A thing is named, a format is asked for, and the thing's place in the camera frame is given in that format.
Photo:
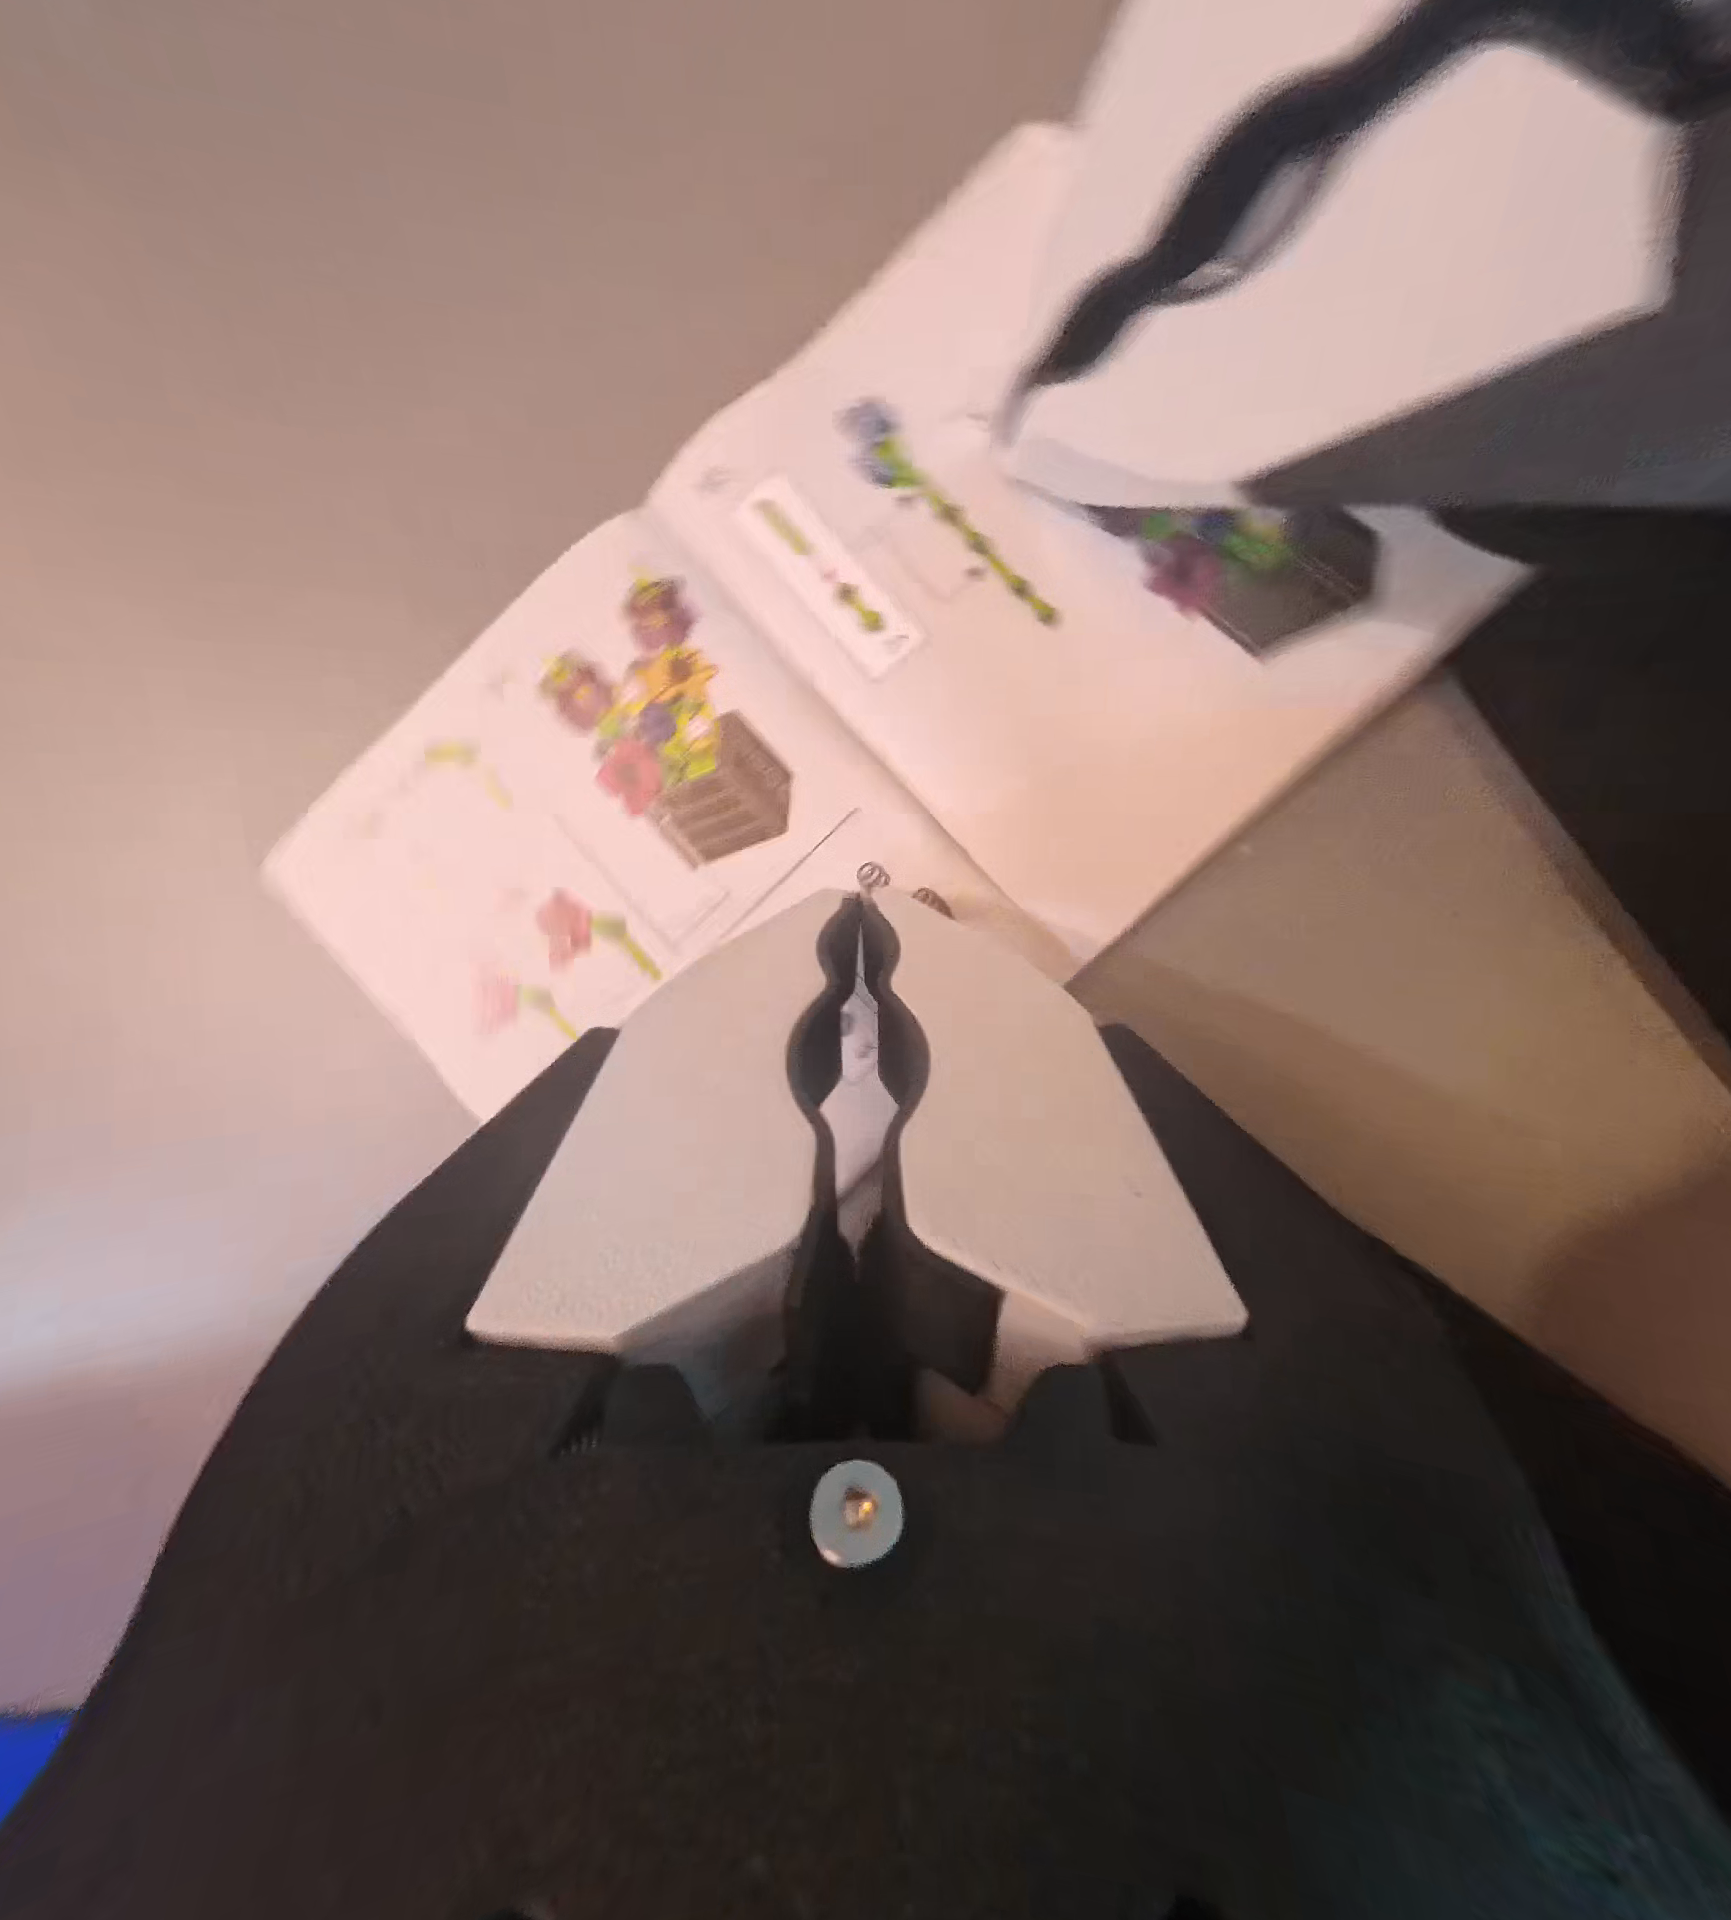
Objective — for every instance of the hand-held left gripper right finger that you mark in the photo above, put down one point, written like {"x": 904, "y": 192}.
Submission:
{"x": 1046, "y": 1185}

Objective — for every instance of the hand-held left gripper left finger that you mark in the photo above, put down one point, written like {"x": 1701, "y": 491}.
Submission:
{"x": 656, "y": 1170}

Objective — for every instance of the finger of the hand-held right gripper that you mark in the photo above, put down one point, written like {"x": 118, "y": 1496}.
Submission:
{"x": 1196, "y": 90}
{"x": 1405, "y": 300}

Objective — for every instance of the lego instruction booklet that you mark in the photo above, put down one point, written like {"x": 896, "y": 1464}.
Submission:
{"x": 1046, "y": 750}

